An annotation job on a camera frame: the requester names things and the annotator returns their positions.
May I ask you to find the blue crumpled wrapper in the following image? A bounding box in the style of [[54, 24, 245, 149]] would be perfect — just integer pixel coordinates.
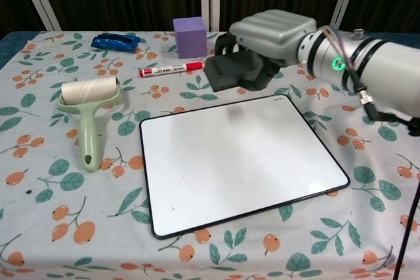
[[91, 32, 140, 54]]

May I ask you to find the green lint roller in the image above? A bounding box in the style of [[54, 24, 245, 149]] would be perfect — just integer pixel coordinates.
[[58, 75, 125, 172]]

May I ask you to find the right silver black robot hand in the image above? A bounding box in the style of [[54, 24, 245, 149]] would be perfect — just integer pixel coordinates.
[[215, 10, 319, 92]]

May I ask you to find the red white marker pen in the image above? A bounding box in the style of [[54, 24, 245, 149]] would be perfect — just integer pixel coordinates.
[[137, 60, 204, 79]]

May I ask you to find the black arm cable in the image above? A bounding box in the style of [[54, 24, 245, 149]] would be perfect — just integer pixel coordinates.
[[352, 70, 420, 280]]

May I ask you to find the purple foam cube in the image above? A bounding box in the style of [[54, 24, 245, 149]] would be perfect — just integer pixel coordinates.
[[173, 16, 208, 60]]

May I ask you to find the floral tablecloth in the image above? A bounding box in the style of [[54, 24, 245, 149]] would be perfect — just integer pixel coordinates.
[[0, 30, 420, 280]]

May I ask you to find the black-rimmed whiteboard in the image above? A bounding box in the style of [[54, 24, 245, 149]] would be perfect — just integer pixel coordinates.
[[139, 94, 350, 240]]

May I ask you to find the grey whiteboard eraser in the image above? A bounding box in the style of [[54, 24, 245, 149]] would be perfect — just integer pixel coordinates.
[[203, 49, 263, 93]]

